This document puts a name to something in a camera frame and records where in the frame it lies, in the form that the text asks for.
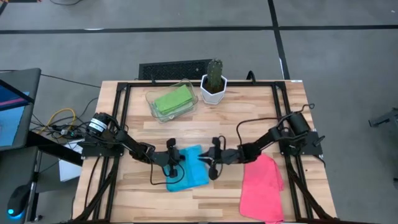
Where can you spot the bright green microfiber towel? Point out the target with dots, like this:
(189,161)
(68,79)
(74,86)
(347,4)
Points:
(172,99)

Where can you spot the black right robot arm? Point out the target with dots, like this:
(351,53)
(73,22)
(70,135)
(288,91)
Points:
(264,141)

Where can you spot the clear plastic bin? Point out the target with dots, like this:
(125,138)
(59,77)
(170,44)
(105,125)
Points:
(149,98)

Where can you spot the green cactus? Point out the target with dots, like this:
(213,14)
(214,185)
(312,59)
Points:
(215,73)

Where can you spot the pink microfiber towel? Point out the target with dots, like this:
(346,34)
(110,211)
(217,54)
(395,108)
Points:
(261,186)

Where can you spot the white plant pot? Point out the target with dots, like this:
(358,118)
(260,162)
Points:
(213,97)

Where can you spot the black computer mouse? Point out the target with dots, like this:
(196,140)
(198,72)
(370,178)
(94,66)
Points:
(18,200)

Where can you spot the white box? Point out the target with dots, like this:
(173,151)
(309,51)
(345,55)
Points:
(70,165)

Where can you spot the grey desk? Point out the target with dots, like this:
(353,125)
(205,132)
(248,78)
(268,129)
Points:
(14,174)

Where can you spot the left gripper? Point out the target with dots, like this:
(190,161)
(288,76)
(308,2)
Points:
(161,158)

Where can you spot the blue microfiber towel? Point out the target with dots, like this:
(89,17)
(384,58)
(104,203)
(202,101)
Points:
(192,177)

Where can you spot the computer monitor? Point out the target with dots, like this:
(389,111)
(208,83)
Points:
(15,102)

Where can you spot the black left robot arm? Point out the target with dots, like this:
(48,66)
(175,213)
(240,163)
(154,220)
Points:
(102,137)

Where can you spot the grey stand base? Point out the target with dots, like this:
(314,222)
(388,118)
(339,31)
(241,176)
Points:
(387,116)

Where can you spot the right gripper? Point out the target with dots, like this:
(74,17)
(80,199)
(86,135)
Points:
(233,156)

